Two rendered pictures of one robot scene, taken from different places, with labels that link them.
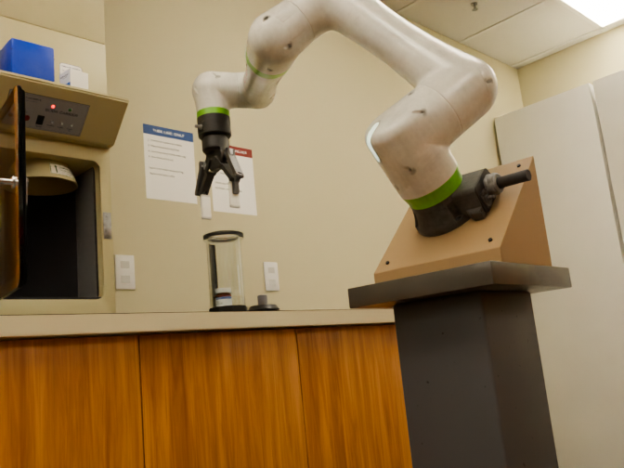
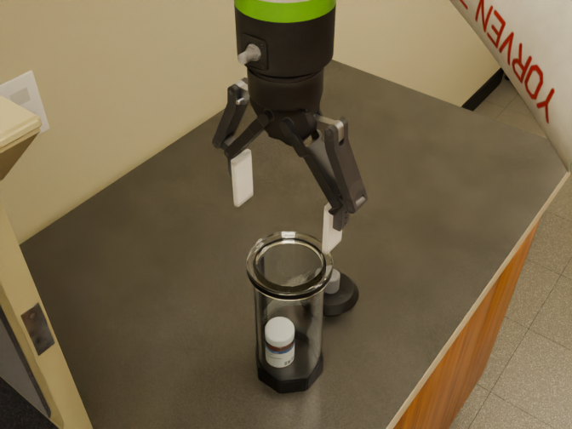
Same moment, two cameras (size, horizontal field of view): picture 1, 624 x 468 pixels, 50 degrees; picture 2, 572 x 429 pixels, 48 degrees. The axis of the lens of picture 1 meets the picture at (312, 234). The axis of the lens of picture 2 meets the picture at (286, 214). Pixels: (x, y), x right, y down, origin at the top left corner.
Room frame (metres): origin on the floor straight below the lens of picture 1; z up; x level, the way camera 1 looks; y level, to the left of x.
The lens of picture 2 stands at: (1.22, 0.32, 1.75)
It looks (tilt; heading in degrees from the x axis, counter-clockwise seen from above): 43 degrees down; 352
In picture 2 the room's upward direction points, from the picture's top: straight up
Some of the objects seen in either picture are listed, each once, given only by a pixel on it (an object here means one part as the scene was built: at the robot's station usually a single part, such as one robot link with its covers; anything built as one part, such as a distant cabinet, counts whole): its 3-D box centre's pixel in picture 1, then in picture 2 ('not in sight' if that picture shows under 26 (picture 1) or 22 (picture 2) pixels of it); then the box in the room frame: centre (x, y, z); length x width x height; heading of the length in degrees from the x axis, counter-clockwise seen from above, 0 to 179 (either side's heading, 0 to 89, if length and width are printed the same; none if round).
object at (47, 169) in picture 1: (42, 176); not in sight; (1.65, 0.68, 1.34); 0.18 x 0.18 x 0.05
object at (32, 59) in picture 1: (25, 68); not in sight; (1.47, 0.64, 1.55); 0.10 x 0.10 x 0.09; 45
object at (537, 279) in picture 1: (460, 288); not in sight; (1.34, -0.29, 0.92); 0.32 x 0.32 x 0.04; 47
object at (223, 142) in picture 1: (215, 154); (285, 99); (1.77, 0.24, 1.40); 0.08 x 0.07 x 0.09; 44
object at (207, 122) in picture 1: (213, 128); (283, 32); (1.76, 0.25, 1.47); 0.12 x 0.09 x 0.06; 134
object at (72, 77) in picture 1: (73, 84); not in sight; (1.55, 0.56, 1.54); 0.05 x 0.05 x 0.06; 52
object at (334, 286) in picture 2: (263, 306); (330, 288); (1.87, 0.16, 0.97); 0.09 x 0.09 x 0.07
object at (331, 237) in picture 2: (234, 194); (333, 224); (1.72, 0.20, 1.26); 0.03 x 0.01 x 0.07; 134
